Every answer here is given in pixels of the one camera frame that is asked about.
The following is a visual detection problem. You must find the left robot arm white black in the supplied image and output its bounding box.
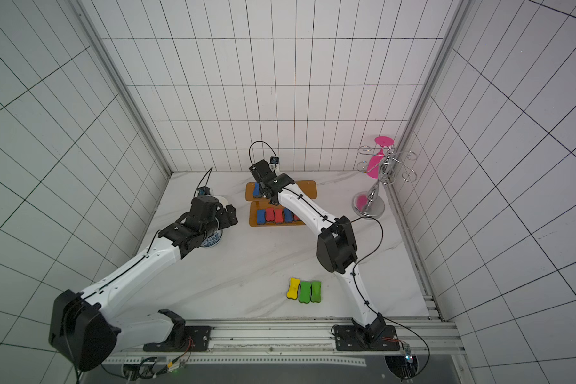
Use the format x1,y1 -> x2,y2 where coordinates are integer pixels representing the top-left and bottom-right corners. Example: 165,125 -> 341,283
48,195 -> 238,372

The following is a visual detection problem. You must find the two-tier wooden shelf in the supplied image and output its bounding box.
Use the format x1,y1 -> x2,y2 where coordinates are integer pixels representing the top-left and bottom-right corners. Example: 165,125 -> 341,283
244,179 -> 318,227

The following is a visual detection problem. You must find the aluminium mounting rail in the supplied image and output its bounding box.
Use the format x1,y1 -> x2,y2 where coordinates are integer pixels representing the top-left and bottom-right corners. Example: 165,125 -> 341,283
102,319 -> 466,367

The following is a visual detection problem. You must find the yellow eraser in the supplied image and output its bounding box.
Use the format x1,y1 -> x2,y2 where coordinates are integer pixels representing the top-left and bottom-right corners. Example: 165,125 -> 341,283
286,278 -> 301,300

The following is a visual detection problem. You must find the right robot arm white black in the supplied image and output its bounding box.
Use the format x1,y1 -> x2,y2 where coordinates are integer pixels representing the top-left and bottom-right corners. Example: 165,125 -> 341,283
250,160 -> 386,344

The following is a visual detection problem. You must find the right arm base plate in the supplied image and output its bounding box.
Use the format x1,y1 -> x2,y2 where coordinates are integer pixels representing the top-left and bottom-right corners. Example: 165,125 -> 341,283
331,325 -> 402,352

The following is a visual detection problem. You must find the blue floral plate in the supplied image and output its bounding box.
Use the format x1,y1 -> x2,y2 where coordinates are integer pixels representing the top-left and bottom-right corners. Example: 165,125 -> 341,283
201,230 -> 223,248

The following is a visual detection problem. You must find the chrome glass holder stand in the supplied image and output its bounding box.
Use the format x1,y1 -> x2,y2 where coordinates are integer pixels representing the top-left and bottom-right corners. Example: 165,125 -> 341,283
352,146 -> 418,219

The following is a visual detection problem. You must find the pink wine glass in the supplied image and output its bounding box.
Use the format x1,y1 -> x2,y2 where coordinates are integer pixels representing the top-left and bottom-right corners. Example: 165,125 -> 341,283
366,136 -> 395,179

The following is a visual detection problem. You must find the green eraser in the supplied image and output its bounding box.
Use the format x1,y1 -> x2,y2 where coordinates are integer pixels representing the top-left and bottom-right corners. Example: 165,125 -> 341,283
310,281 -> 322,303
298,281 -> 312,304

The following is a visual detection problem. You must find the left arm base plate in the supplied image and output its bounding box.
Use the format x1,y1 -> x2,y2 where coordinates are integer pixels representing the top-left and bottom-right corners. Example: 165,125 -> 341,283
143,325 -> 212,353

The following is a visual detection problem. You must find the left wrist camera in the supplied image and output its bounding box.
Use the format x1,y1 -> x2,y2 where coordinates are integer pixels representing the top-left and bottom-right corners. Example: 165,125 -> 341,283
195,186 -> 211,197

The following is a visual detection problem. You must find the white ceramic bowl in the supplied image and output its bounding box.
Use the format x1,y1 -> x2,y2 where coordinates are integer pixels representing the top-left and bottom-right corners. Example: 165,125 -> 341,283
214,196 -> 229,208

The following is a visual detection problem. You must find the blue eraser bottom left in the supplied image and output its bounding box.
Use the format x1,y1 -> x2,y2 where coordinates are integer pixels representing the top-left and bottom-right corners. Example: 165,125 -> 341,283
256,210 -> 267,226

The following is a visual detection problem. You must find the red eraser bottom middle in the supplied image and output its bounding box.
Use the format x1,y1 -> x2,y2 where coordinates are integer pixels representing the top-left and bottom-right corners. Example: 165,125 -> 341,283
275,209 -> 284,224

